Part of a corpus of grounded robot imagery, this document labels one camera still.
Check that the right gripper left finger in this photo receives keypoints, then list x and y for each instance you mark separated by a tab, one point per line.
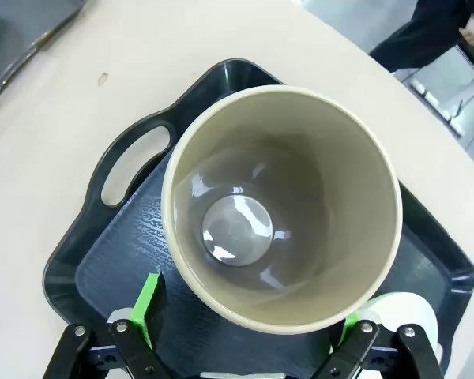
142	316

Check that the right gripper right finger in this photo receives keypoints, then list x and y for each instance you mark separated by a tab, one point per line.
359	343

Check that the dark brown tray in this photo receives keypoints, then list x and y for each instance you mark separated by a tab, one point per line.
23	31

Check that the light green bowl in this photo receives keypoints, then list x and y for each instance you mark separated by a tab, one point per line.
407	312

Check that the tall taupe cup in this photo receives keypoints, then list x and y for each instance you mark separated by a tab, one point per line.
260	158

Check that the person in dark suit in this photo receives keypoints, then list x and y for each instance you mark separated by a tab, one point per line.
418	31

